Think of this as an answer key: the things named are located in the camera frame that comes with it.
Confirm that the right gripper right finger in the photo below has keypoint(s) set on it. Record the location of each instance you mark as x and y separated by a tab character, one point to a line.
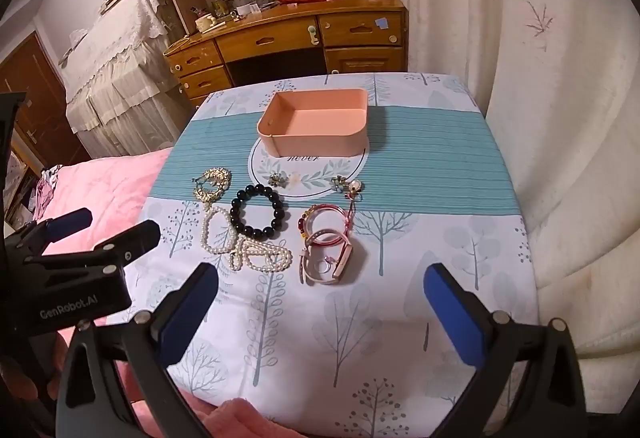
550	401

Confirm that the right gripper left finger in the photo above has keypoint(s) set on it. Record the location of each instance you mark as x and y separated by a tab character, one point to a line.
92	401

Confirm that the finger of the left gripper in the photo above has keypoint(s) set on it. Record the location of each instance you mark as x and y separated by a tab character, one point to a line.
119	251
34	238

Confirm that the silver ring pink stone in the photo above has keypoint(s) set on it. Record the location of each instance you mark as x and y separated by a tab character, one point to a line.
326	265

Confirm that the flower shell charm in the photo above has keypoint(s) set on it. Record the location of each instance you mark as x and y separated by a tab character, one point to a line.
349	187

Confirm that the pink plastic tray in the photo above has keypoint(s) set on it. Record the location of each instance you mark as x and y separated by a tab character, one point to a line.
317	123

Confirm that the person's left hand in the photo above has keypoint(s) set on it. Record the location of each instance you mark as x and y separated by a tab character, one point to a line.
32	369

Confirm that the pink blanket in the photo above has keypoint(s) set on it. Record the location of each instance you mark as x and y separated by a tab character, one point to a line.
114	191

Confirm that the brown wooden door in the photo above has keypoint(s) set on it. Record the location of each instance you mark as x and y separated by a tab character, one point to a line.
41	120

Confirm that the white lace furniture cover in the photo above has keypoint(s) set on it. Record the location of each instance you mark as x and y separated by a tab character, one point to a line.
121	96

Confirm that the small flower brooch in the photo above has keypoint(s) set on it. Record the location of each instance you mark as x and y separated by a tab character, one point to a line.
278	180

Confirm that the tree print tablecloth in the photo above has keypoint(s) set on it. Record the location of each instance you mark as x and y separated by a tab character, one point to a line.
366	356

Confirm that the cream ceramic mug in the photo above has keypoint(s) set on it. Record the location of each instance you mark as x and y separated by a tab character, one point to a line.
205	22

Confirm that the wooden desk with drawers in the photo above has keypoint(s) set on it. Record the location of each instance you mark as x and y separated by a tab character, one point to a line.
290	41

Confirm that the white floral curtain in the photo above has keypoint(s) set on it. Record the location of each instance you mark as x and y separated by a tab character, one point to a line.
558	83

